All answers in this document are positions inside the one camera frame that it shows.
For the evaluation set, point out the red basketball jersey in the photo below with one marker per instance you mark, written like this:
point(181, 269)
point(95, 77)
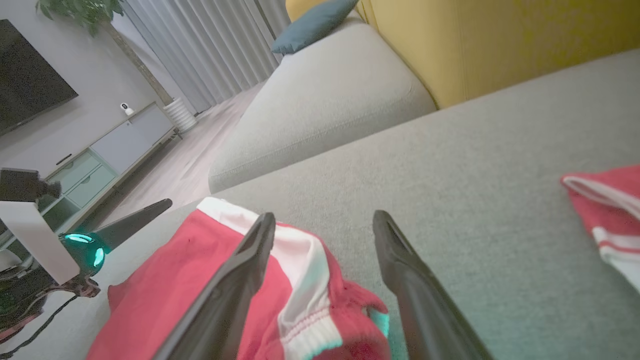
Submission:
point(605, 215)

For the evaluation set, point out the red white shorts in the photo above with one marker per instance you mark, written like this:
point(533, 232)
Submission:
point(165, 300)

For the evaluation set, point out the small white security camera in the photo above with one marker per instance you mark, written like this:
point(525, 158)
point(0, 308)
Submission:
point(126, 109)

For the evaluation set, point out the grey sofa seat cushion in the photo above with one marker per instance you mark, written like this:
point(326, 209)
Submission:
point(325, 110)

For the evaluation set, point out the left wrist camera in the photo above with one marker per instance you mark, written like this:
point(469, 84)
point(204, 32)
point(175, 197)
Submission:
point(85, 255)

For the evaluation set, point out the white ribbed plant pot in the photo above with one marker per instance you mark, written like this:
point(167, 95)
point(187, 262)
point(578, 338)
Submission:
point(181, 116)

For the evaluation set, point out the yellow sofa backrest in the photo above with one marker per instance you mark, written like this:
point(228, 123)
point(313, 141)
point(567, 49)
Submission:
point(500, 40)

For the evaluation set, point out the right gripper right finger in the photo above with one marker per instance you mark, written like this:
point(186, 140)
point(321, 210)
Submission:
point(425, 310)

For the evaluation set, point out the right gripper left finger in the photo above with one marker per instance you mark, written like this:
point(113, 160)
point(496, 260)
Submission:
point(225, 305)

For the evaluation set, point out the low grey cabinet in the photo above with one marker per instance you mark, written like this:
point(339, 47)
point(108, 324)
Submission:
point(125, 142)

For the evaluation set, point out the blue pillow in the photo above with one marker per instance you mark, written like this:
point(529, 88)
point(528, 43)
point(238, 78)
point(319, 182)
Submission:
point(310, 27)

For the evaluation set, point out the indoor tree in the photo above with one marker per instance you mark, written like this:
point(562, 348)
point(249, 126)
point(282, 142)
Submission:
point(80, 10)

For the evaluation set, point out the grey ottoman cushion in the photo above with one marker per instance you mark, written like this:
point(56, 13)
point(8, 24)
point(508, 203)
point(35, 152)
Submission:
point(475, 175)

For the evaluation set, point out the black television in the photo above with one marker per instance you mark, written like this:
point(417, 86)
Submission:
point(30, 85)

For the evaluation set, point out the grey curtain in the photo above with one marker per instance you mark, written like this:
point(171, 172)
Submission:
point(210, 50)

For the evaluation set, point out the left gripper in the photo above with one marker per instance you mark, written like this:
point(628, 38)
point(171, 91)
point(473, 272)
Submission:
point(35, 240)

